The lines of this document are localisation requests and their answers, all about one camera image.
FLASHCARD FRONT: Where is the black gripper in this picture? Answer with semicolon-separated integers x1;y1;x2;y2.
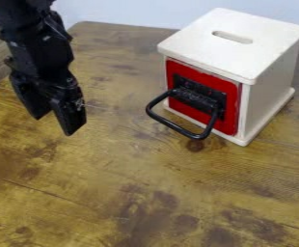
2;30;87;136

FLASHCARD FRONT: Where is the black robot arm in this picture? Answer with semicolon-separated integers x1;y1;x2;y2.
0;0;87;135

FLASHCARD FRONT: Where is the red drawer front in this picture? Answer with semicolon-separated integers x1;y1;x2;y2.
165;59;243;135

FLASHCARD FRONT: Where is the white wooden box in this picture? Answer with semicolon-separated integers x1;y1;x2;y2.
157;8;299;146

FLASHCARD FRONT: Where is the black metal drawer handle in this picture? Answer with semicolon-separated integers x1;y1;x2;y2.
145;74;227;140

